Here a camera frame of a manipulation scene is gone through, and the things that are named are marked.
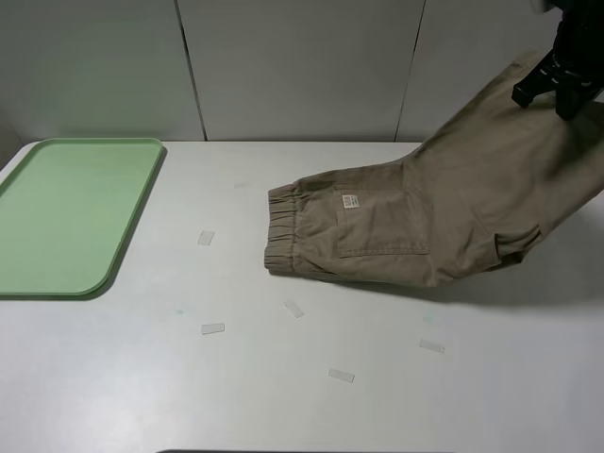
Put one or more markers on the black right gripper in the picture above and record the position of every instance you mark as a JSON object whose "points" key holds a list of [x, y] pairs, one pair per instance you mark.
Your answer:
{"points": [[573, 88]]}

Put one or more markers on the khaki shorts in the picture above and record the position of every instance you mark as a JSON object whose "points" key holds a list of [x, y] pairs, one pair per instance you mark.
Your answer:
{"points": [[477, 196]]}

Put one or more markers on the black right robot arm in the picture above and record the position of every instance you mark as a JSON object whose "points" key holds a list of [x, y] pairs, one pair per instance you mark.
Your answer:
{"points": [[579, 37]]}

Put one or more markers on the green plastic tray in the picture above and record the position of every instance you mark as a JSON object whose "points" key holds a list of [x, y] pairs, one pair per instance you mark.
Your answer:
{"points": [[66, 210]]}

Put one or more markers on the clear tape strip right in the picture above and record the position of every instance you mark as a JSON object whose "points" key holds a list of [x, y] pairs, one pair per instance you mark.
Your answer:
{"points": [[431, 346]]}

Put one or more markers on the clear tape strip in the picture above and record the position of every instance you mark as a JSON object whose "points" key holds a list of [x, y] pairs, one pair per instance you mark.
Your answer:
{"points": [[341, 375], [431, 346], [293, 309], [205, 238], [209, 329]]}

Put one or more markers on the clear tape strip center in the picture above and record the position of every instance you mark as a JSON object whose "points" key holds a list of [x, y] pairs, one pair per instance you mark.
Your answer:
{"points": [[293, 309]]}

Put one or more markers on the clear tape strip bottom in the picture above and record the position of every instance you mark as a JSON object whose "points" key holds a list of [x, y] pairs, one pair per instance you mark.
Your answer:
{"points": [[341, 375]]}

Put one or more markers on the clear tape strip upper left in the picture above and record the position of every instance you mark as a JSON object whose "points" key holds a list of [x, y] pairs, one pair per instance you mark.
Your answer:
{"points": [[205, 238]]}

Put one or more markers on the clear tape strip lower left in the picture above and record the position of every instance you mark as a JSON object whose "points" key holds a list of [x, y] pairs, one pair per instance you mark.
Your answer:
{"points": [[209, 329]]}

